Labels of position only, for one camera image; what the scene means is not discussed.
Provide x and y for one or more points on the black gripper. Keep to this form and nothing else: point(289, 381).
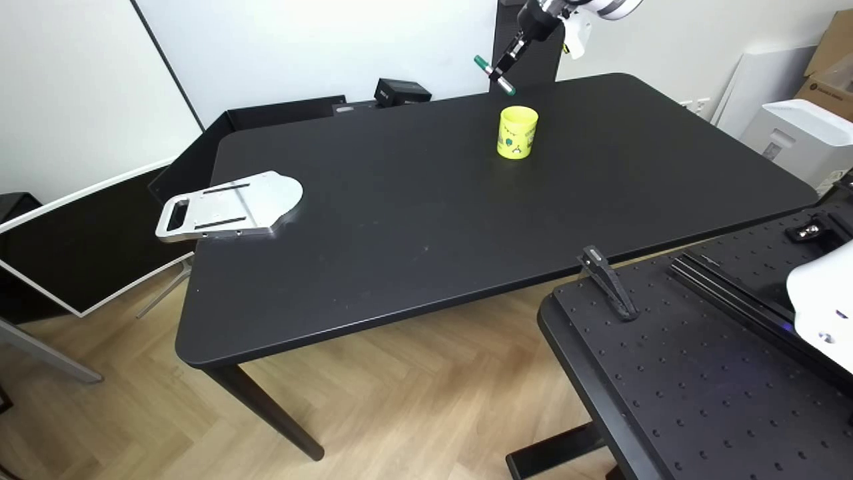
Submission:
point(540, 17)

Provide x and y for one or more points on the green marker pen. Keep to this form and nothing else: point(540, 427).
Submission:
point(487, 68)

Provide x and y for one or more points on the yellow-green ceramic mug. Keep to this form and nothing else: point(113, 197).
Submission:
point(519, 135)

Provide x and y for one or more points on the black vertical pillar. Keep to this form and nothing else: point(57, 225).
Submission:
point(540, 68)

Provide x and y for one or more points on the small black power adapter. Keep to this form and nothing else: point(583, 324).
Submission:
point(402, 92)

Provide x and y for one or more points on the flat black case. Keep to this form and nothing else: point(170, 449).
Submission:
point(281, 111)

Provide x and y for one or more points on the white leaning board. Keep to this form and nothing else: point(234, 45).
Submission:
point(762, 84)

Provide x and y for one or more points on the white box-shaped device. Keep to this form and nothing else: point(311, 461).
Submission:
point(803, 137)

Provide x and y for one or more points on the silver monitor stand base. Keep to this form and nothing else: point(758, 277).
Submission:
point(234, 205)

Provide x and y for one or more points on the brown cardboard box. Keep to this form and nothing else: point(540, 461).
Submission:
point(832, 63)

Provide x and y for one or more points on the black aluminium rails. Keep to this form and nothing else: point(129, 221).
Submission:
point(734, 295)

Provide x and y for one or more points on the black perforated breadboard table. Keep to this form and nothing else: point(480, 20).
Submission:
point(702, 391)

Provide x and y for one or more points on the black table leg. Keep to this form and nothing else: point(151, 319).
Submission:
point(267, 412)

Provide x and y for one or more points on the black monitor with white edge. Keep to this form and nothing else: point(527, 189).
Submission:
point(82, 243)

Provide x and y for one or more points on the grey metal stand leg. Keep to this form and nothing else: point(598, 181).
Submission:
point(45, 351)

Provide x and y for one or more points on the small metal bracket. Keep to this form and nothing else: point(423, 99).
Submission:
point(812, 232)

